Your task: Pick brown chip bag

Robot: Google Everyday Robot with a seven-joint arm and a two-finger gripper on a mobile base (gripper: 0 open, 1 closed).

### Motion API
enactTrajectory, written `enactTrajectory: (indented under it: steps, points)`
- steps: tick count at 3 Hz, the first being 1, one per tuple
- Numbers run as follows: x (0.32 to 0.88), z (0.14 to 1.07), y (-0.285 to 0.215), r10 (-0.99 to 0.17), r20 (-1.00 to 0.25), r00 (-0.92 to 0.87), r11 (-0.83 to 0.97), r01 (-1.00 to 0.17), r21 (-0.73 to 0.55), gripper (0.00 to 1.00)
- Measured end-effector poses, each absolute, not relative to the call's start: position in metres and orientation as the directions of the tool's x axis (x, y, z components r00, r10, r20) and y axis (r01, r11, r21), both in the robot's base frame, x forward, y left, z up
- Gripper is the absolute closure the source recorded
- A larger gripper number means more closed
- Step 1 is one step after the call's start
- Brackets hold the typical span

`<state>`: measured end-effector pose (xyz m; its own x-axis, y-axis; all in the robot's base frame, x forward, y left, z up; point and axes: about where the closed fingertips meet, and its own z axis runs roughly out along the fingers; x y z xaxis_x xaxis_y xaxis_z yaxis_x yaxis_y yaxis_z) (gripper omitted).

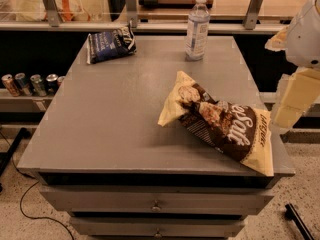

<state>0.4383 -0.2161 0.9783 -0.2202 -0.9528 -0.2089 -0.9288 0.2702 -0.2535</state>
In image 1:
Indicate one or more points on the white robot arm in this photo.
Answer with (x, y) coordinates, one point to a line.
(301, 43)

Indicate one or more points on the green soda can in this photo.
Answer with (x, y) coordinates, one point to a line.
(38, 84)

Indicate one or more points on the black stand leg right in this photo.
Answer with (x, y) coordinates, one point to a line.
(292, 214)

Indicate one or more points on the grey metal shelf rail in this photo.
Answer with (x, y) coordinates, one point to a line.
(226, 16)

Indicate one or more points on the upper grey drawer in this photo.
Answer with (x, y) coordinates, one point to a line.
(109, 199)

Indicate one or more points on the lower grey drawer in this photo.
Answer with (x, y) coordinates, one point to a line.
(156, 227)

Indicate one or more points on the brown and cream chip bag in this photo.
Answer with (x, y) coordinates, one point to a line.
(240, 132)

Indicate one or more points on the red soda can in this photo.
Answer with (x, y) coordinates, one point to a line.
(60, 80)

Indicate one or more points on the low grey can shelf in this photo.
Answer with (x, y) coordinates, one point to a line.
(23, 104)

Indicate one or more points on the dark blue chip bag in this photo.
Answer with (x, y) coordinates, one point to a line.
(111, 44)

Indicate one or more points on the grey drawer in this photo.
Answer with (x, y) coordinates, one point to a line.
(109, 199)
(156, 227)

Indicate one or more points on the black stand leg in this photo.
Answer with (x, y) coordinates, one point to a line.
(6, 156)
(292, 214)

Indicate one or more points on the dark soda can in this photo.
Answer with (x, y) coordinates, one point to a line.
(52, 83)

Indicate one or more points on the white orange plastic bag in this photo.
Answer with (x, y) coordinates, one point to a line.
(65, 10)

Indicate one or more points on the clear plastic water bottle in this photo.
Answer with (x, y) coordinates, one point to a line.
(197, 31)

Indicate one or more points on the blue soda can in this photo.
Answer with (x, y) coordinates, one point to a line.
(24, 84)

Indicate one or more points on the grey drawer cabinet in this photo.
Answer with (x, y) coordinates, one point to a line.
(101, 128)

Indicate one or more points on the black stand leg left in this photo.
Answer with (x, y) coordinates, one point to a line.
(6, 156)

